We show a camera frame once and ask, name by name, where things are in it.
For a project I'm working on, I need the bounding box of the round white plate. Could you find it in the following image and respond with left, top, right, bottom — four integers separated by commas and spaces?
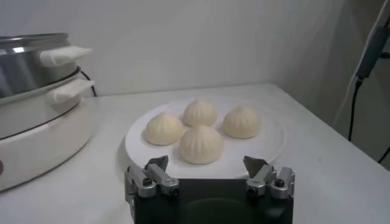
124, 96, 287, 180

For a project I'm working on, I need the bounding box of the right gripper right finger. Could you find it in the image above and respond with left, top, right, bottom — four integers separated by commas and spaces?
243, 155, 296, 200

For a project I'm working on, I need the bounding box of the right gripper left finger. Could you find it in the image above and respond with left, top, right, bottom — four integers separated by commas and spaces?
124, 155, 180, 203

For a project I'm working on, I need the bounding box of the white steamed baozi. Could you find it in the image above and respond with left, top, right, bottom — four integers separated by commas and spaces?
179, 124, 225, 166
182, 98, 218, 127
221, 105, 263, 139
145, 111, 185, 146

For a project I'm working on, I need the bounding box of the black cooker power cable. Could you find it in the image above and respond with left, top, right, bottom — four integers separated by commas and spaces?
79, 70, 98, 97

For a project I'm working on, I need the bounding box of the thin white cable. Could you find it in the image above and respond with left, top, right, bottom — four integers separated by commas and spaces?
331, 0, 390, 128

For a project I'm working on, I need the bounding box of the white electric cooker base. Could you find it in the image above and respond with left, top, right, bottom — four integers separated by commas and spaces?
0, 72, 95, 192

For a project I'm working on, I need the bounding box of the black power adapter with cable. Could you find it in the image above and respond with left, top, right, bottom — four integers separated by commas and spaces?
348, 15, 390, 164

